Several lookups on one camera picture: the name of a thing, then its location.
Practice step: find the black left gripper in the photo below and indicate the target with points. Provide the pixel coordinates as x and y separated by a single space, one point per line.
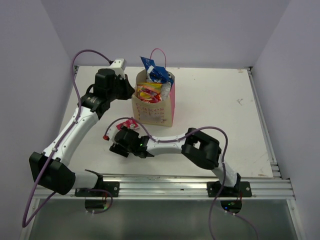
128 89

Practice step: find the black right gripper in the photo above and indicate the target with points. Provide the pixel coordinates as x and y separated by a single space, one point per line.
119 148

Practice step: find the small pink snack packet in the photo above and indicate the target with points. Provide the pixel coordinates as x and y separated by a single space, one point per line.
129 123

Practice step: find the Fox's fruit candy bag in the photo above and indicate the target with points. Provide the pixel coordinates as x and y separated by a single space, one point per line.
153 92

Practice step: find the beige Cakes paper bag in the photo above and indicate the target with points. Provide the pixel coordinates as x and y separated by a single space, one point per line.
161 113

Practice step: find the blue chips bag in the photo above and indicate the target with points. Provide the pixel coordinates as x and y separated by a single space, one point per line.
155 73

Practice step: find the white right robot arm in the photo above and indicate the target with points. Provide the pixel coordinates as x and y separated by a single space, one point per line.
200 148

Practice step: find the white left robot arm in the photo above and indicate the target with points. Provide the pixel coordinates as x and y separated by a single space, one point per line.
50 167

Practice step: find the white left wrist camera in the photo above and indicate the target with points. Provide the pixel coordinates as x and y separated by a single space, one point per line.
118 66

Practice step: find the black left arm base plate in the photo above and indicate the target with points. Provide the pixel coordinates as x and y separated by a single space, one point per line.
103 189

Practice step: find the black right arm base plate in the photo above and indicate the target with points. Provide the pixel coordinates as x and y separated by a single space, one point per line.
241 189

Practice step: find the aluminium table edge rail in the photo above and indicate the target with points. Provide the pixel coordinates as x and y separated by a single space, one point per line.
154 187

